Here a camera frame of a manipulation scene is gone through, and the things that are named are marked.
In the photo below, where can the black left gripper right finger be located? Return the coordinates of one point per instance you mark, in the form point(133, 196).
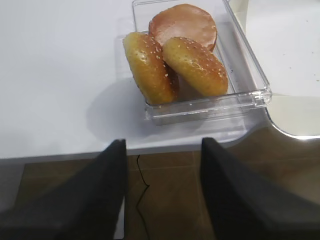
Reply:
point(243, 205)

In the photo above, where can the sesame bun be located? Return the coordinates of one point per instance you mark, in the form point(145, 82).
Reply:
point(157, 82)
point(197, 65)

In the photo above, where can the left sesame bun top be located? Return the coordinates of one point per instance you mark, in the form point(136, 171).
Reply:
point(157, 82)

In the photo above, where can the brown bun bottom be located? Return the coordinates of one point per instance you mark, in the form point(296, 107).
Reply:
point(187, 21)

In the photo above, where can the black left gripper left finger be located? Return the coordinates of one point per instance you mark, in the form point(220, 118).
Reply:
point(85, 207)

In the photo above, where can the right sesame bun top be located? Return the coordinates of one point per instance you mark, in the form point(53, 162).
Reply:
point(197, 65)

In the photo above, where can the white cutting board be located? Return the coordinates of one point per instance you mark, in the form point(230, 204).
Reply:
point(285, 38)

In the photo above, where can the clear plastic bun container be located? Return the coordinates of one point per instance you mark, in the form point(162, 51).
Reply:
point(248, 87)

